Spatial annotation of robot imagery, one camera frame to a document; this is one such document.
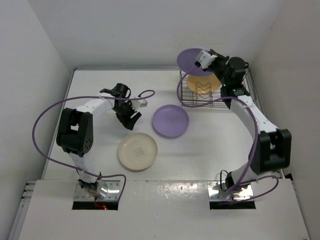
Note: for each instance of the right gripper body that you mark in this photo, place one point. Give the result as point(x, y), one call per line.
point(219, 66)

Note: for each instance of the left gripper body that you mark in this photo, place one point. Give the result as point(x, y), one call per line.
point(125, 110)

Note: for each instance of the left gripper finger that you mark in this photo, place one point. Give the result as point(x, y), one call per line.
point(128, 123)
point(135, 118)

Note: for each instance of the orange plate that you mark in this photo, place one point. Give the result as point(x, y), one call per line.
point(203, 85)

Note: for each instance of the purple plate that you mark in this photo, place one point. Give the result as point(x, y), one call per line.
point(186, 62)
point(170, 121)

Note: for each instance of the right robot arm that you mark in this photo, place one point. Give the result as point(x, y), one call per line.
point(238, 99)

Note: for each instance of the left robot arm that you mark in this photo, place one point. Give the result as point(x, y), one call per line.
point(75, 133)

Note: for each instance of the cream plate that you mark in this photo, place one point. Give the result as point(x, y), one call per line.
point(137, 151)

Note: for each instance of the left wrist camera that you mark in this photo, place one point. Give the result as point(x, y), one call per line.
point(142, 103)

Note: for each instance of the wire dish rack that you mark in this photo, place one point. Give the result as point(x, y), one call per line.
point(199, 100)

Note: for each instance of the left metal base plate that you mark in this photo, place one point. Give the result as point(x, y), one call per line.
point(103, 190)

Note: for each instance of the metal base plate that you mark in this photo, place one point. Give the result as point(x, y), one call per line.
point(217, 192)
point(103, 190)

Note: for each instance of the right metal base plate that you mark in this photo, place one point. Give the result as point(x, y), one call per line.
point(217, 192)

